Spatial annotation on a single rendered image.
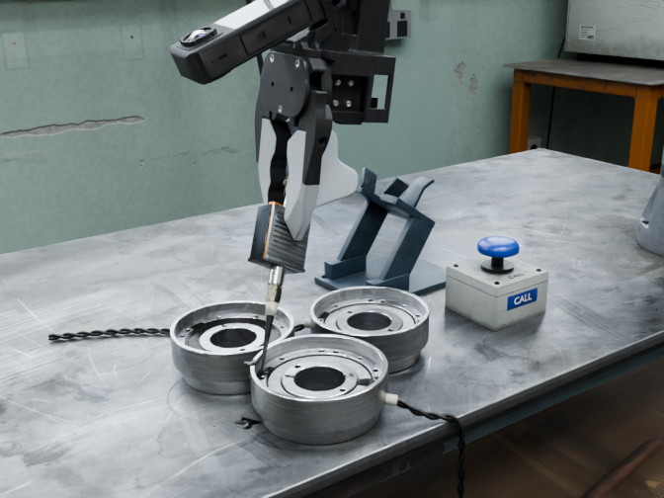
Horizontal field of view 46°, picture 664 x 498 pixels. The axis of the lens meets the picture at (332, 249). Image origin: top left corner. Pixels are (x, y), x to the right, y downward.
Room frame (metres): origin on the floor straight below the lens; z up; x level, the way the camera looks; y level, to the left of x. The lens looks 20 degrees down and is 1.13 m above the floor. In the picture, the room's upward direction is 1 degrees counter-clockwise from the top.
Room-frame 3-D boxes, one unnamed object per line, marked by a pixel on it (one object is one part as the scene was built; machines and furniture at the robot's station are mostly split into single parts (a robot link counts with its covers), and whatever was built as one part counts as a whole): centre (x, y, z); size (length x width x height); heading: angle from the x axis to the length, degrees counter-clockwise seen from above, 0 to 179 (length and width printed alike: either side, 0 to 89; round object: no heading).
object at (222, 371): (0.60, 0.09, 0.82); 0.10 x 0.10 x 0.04
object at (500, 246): (0.71, -0.16, 0.85); 0.04 x 0.04 x 0.05
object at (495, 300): (0.71, -0.17, 0.82); 0.08 x 0.07 x 0.05; 123
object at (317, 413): (0.53, 0.01, 0.82); 0.10 x 0.10 x 0.04
